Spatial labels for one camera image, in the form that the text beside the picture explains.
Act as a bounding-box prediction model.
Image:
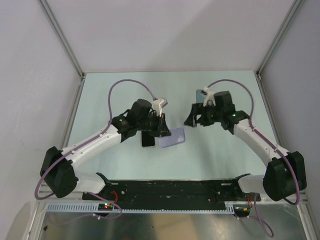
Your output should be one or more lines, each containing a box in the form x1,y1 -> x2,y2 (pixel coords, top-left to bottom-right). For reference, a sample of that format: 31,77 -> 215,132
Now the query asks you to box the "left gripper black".
136,111 -> 171,138

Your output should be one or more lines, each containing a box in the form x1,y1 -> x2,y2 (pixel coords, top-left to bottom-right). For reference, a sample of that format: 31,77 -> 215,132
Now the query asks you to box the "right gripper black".
183,102 -> 223,128

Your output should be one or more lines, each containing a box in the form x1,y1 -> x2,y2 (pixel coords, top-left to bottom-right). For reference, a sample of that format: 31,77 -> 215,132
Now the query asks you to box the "teal phone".
196,89 -> 207,104

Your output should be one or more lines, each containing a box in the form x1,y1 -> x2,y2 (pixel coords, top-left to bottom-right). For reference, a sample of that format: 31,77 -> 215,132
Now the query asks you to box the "purple phone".
158,127 -> 186,149

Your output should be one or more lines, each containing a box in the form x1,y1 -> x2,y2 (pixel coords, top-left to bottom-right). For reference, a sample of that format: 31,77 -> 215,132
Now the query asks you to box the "clear phone case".
140,131 -> 156,149

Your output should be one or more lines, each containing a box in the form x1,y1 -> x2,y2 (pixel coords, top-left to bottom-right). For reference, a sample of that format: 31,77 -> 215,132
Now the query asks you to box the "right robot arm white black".
184,90 -> 307,202

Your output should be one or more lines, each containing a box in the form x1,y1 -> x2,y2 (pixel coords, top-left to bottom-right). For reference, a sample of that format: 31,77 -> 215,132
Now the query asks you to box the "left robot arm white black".
40,98 -> 171,200

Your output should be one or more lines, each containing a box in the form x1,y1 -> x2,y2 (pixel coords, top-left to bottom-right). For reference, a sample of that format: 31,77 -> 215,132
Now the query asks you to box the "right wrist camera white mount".
201,86 -> 215,107

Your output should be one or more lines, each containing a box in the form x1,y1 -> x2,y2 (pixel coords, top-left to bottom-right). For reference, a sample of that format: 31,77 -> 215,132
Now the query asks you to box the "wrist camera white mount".
151,98 -> 168,117
201,86 -> 215,107

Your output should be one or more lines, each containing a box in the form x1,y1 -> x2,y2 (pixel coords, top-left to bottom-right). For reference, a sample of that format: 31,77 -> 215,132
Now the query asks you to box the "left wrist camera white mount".
151,98 -> 168,117

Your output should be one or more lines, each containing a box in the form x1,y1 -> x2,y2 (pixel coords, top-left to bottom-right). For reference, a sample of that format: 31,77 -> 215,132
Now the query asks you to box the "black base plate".
98,178 -> 255,210

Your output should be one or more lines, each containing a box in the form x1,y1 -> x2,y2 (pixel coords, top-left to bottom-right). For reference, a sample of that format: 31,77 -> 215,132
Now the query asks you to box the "left aluminium corner post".
37,0 -> 85,81

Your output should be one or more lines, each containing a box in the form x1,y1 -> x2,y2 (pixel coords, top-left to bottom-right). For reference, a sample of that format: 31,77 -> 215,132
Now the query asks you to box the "aluminium corner post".
255,0 -> 305,81
37,0 -> 85,81

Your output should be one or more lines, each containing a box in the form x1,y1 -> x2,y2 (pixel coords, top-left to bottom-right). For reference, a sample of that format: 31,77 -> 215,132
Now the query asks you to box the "aluminium frame rail front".
47,175 -> 307,202

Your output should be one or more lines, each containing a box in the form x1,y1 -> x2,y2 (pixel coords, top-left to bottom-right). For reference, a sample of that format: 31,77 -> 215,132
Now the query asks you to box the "white slotted cable duct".
45,202 -> 250,214

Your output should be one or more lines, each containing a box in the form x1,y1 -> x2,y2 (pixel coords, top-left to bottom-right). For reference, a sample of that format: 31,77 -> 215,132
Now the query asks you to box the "right aluminium corner post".
255,0 -> 305,81

